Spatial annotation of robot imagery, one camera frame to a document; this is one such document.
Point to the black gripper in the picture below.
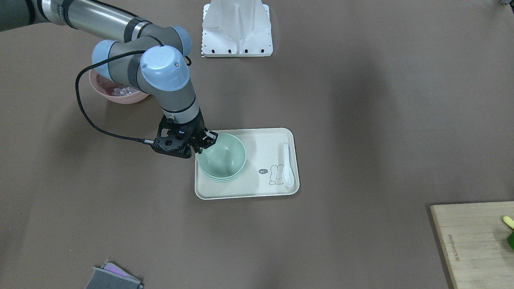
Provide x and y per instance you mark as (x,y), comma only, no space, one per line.
(198,131)

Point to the green bowl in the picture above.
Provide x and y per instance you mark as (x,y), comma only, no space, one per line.
(224,179)
(237,173)
(226,157)

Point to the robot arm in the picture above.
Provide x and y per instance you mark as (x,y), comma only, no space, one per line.
(133,52)

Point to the green bowl on tray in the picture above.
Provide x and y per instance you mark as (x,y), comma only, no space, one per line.
(224,179)

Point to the cream rabbit tray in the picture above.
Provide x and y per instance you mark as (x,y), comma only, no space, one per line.
(263,173)

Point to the white ceramic spoon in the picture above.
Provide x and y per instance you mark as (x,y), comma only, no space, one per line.
(288,176)

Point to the pink bowl with ice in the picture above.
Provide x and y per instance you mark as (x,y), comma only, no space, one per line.
(115,92)

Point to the grey folded cloth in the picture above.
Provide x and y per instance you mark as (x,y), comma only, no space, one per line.
(112,276)

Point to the wooden cutting board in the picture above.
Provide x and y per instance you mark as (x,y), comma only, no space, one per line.
(474,242)

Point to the yellow plastic knife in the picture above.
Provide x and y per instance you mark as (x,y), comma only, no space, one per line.
(508,221)

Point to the green lime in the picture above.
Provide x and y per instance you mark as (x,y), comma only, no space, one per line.
(510,240)

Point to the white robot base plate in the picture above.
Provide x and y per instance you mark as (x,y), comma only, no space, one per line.
(236,42)

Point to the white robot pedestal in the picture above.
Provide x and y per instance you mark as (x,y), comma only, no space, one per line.
(230,13)

